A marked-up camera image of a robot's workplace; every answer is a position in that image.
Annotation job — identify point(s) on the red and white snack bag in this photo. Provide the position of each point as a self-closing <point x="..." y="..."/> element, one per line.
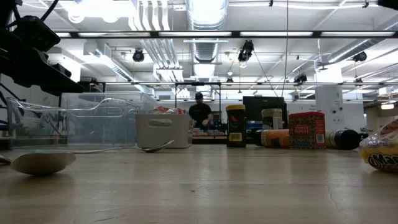
<point x="169" y="110"/>

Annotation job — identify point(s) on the red smoked paprika tin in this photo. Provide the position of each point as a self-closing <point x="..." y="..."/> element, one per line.
<point x="306" y="130"/>

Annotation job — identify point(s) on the yellow snack bag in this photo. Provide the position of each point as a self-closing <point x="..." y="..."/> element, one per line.
<point x="379" y="155"/>

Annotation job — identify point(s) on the dark glass spice bottle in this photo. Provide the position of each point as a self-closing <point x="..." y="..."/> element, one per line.
<point x="343" y="140"/>

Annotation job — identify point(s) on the black background station frame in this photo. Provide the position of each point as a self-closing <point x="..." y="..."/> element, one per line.
<point x="149" y="83"/>

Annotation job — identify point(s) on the white pillar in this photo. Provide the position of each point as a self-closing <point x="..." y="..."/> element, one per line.
<point x="329" y="105"/>

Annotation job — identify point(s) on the oregano jar green label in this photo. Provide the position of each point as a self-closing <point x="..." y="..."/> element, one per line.
<point x="273" y="119"/>

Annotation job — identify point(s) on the translucent plastic storage tub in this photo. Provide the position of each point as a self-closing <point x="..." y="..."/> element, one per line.
<point x="146" y="99"/>

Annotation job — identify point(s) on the black ceiling-hung camera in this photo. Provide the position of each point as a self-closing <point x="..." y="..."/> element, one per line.
<point x="138" y="56"/>
<point x="246" y="51"/>
<point x="300" y="78"/>
<point x="360" y="56"/>

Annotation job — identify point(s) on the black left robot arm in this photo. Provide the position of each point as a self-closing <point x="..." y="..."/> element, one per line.
<point x="6" y="12"/>

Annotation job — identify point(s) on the orange label spice bottle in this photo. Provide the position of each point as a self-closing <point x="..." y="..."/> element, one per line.
<point x="276" y="138"/>

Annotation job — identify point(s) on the plain silver metal spoon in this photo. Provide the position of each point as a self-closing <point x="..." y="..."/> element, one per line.
<point x="155" y="147"/>

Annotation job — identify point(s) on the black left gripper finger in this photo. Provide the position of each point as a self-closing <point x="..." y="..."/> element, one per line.
<point x="59" y="84"/>
<point x="62" y="70"/>

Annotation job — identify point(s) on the person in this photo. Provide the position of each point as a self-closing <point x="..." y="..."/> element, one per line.
<point x="200" y="113"/>

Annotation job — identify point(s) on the black monitor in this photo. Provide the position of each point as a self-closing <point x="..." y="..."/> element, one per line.
<point x="255" y="107"/>

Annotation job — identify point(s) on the background table with items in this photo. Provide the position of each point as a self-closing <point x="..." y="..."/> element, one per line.
<point x="208" y="137"/>

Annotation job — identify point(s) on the dark spice jar yellow lid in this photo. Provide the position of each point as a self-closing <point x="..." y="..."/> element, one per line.
<point x="235" y="127"/>

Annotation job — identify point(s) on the black left wrist camera housing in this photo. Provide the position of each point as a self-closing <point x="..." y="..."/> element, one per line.
<point x="35" y="34"/>

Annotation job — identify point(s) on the white plastic basket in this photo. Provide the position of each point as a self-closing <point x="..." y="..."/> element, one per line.
<point x="161" y="137"/>

